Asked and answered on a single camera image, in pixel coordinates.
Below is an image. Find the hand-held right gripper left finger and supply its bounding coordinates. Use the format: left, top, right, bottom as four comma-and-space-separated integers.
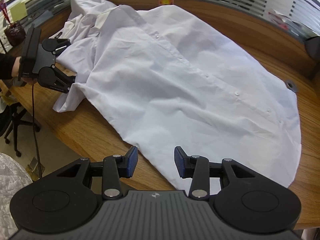
32, 146, 139, 200

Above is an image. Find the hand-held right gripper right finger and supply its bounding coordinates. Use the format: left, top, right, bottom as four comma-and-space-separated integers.
174, 146, 273, 200

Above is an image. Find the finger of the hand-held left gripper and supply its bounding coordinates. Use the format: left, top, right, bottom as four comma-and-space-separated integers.
51, 37, 72, 57
51, 65, 77, 95

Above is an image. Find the white shirt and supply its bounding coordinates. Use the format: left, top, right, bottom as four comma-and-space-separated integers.
52, 0, 302, 189

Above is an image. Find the person's left forearm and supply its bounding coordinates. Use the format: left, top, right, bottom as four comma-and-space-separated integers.
0, 53, 16, 80

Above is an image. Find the person's left hand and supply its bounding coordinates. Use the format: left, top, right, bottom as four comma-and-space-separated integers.
12, 56, 38, 85

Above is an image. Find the dark red carved ornament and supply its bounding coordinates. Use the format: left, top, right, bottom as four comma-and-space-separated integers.
4, 21, 26, 47

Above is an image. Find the yellow sticky note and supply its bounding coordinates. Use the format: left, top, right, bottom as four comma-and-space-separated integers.
10, 3, 27, 22

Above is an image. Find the red ribbon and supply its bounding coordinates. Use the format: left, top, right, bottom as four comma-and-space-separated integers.
0, 0, 12, 24

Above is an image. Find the black office chair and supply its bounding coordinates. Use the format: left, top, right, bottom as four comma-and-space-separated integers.
0, 100, 42, 157

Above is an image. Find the brass floor socket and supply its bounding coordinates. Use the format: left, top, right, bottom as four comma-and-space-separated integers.
26, 157, 45, 178

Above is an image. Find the crinkled grey white cloth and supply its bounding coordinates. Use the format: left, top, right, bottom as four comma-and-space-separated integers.
0, 152, 34, 230

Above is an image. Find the silver desk grommet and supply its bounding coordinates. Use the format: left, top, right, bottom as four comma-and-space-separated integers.
285, 79, 298, 93

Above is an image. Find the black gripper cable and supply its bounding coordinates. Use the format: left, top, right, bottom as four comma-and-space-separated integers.
31, 79, 43, 179

